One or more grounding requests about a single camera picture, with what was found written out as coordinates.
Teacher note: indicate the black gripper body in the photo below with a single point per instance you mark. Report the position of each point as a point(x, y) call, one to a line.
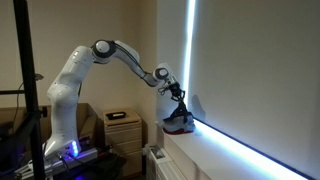
point(174, 89)

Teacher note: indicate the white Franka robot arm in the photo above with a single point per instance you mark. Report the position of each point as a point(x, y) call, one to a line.
point(66, 90)

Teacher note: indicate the light wooden nightstand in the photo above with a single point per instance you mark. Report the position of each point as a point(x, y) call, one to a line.
point(123, 137)

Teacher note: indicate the navy baseball cap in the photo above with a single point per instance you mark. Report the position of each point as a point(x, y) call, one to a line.
point(170, 117)

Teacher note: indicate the maroon cap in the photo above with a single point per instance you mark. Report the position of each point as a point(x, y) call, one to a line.
point(176, 132)

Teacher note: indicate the black plastic tray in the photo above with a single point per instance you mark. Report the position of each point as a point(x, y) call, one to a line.
point(116, 116)

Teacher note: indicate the white window sill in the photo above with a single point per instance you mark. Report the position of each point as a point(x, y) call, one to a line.
point(206, 156)

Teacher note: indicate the white roller blind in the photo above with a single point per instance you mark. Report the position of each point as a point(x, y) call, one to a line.
point(260, 73)

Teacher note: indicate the tan upholstered armchair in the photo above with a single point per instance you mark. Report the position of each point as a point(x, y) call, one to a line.
point(89, 124)

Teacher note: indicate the aluminium profile rails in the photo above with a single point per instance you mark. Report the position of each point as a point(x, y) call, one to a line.
point(85, 156)

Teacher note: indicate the black tripod pole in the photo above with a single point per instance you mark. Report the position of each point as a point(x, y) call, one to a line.
point(25, 50)

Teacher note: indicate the white wall heater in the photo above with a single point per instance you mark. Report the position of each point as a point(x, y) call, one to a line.
point(163, 168)

